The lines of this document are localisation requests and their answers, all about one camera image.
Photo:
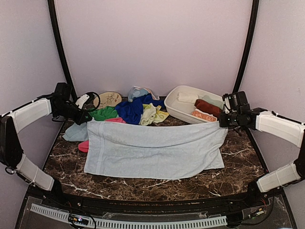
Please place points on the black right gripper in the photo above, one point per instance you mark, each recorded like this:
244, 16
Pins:
223, 123

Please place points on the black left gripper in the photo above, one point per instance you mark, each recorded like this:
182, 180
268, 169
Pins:
80, 119

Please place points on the large pale blue towel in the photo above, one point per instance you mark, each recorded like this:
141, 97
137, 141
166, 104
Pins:
157, 152

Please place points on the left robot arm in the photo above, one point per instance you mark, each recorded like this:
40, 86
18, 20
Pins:
12, 126

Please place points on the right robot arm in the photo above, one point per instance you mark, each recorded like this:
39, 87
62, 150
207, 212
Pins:
285, 140

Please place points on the grey-blue towel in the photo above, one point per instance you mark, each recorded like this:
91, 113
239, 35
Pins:
76, 133

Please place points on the pale green rolled towel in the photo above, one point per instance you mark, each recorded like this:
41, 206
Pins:
215, 102

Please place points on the pink towel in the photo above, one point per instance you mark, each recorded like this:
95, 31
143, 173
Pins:
84, 146

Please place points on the brown rolled towel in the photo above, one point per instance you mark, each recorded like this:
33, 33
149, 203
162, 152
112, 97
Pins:
206, 107

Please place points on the beige bird-painted plate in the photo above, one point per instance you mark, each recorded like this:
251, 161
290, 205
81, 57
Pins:
107, 99

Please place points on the orange patterned rolled towel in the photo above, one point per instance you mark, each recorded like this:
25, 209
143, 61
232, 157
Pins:
204, 116

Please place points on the white rolled towel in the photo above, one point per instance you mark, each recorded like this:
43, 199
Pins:
187, 97

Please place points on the royal blue towel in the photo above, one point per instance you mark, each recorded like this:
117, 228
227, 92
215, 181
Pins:
131, 112

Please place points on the white plastic basin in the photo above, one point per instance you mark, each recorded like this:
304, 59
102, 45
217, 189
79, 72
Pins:
182, 110

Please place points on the light blue dotted towel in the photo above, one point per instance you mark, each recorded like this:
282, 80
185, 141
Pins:
140, 91

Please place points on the pale yellow patterned towel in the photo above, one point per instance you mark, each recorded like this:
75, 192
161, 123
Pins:
152, 114

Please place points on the black right frame post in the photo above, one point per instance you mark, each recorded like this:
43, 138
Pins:
247, 45

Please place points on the black frame post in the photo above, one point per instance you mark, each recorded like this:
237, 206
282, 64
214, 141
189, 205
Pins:
247, 45
60, 48

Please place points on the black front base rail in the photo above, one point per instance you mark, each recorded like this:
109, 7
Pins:
228, 204

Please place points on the black left frame post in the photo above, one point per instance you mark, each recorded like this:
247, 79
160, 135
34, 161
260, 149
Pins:
60, 48

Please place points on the white slotted cable duct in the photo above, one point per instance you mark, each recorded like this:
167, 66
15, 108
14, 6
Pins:
125, 221

